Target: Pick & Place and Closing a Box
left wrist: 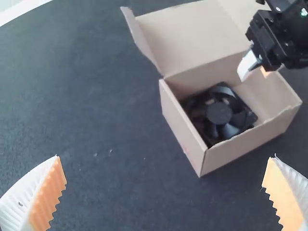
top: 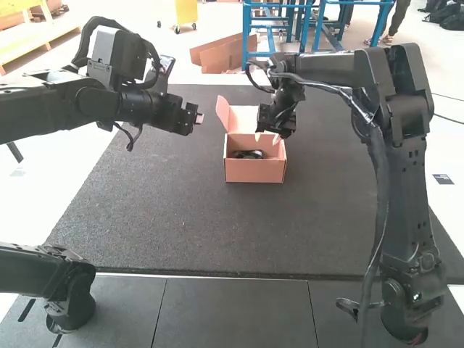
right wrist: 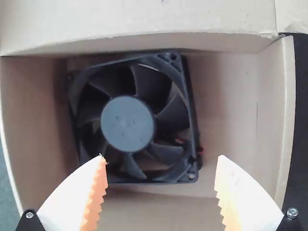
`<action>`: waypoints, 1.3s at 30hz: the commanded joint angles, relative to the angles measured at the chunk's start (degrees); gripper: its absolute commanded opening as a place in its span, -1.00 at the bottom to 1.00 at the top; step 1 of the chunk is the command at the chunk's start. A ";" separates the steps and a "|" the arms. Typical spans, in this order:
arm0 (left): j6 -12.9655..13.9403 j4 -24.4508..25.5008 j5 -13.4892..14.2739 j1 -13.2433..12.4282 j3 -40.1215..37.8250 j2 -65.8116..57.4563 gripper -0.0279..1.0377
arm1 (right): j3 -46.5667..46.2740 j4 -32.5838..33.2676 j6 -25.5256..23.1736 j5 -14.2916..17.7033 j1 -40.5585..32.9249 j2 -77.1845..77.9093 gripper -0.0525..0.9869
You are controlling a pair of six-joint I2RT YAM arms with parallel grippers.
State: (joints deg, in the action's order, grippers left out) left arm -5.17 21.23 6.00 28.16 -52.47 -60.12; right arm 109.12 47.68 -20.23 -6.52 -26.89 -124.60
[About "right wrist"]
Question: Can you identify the cardboard box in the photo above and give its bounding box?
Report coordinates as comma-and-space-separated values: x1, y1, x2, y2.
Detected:
0, 0, 308, 231

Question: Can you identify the black square fan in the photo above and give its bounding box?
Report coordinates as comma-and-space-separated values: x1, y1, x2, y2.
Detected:
64, 49, 205, 185

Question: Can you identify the black mat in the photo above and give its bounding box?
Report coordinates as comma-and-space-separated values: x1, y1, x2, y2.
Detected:
0, 31, 308, 231

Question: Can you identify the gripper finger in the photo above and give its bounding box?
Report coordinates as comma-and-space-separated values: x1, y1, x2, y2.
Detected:
15, 153, 108, 231
214, 155, 301, 231

